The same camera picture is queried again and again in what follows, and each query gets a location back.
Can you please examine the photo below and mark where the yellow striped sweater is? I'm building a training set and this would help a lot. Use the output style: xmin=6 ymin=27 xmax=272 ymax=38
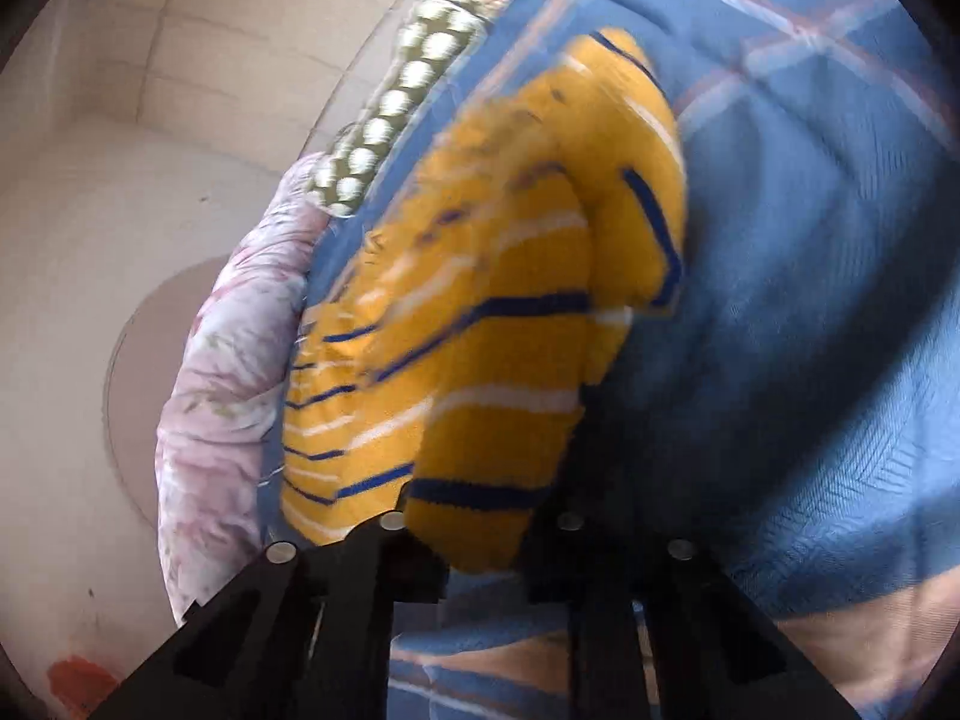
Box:
xmin=279 ymin=26 xmax=687 ymax=575

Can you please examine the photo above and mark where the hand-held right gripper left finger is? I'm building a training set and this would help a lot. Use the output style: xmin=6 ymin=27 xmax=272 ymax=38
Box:
xmin=86 ymin=511 xmax=451 ymax=720

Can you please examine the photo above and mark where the pink floral quilt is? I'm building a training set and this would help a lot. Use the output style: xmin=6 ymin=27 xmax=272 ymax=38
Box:
xmin=155 ymin=151 xmax=331 ymax=625

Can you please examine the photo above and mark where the orange object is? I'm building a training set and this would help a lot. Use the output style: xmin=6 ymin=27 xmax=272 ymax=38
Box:
xmin=49 ymin=656 xmax=121 ymax=717

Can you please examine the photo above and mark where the green dotted bolster pillow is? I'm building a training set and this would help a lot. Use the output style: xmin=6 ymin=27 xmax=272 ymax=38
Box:
xmin=311 ymin=0 xmax=492 ymax=218

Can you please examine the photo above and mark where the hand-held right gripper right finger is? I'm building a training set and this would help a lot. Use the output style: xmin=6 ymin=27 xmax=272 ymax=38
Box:
xmin=521 ymin=511 xmax=863 ymax=720

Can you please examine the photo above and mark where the blue plaid bed sheet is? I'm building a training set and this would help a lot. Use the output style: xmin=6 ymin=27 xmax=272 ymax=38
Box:
xmin=255 ymin=0 xmax=960 ymax=720

